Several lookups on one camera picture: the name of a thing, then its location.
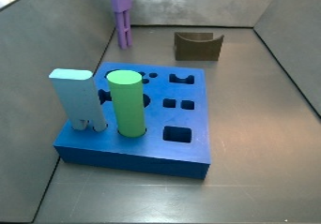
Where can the purple three-prong peg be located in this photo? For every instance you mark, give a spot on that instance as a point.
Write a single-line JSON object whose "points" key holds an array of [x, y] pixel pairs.
{"points": [[121, 8]]}

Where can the dark curved holder block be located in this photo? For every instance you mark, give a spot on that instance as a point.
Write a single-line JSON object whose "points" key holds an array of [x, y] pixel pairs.
{"points": [[197, 46]]}

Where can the blue foam shape board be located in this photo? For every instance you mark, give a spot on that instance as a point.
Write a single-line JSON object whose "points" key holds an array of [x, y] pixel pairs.
{"points": [[175, 147]]}

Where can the green cylinder peg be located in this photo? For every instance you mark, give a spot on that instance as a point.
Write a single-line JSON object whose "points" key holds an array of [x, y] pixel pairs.
{"points": [[126, 91]]}

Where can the light blue two-prong peg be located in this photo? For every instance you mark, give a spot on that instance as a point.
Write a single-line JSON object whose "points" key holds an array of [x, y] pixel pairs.
{"points": [[78, 95]]}

